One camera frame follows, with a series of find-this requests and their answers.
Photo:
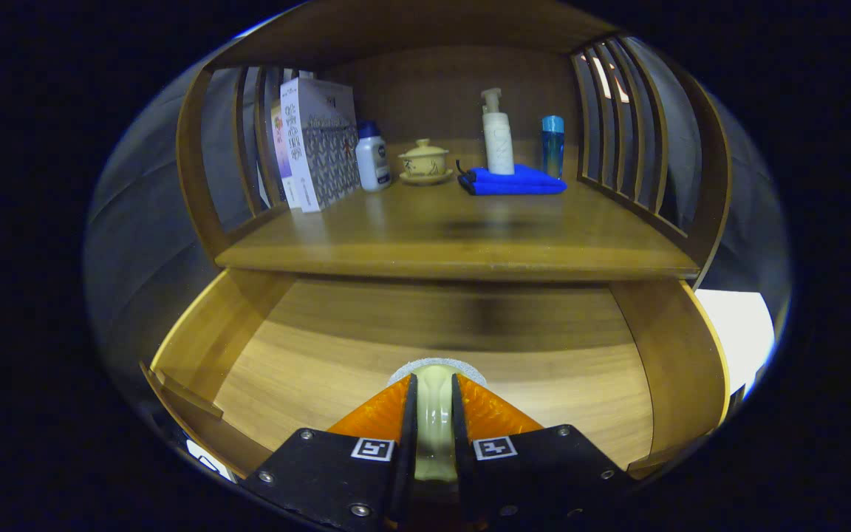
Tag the white pump bottle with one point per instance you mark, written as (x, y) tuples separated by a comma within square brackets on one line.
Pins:
[(498, 140)]

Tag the white drawer cabinet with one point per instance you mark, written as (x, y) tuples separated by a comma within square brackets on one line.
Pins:
[(736, 332)]

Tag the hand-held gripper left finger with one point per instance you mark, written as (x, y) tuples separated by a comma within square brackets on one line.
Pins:
[(406, 458)]

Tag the brown wooden drawer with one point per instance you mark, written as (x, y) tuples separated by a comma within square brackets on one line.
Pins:
[(470, 355)]

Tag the brown wooden cabinet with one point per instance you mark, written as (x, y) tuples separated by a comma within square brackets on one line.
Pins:
[(440, 89)]

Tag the blue folded cloth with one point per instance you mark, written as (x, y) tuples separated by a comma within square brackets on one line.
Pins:
[(514, 182)]

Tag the wooden countertop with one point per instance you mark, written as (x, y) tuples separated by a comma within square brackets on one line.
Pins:
[(470, 229)]

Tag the yellow lidded teacup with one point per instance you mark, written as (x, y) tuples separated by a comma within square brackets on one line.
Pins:
[(424, 161)]

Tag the clear blue bottle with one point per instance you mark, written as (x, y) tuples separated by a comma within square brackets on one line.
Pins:
[(552, 148)]

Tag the thick white book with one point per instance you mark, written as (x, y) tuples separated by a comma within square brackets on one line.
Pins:
[(322, 148)]

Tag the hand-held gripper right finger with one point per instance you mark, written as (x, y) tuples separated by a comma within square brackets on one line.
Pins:
[(462, 458)]

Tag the white bottle blue cap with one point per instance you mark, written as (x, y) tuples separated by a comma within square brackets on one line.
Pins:
[(372, 162)]

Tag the thin purple white book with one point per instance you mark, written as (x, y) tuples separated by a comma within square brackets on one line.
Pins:
[(283, 155)]

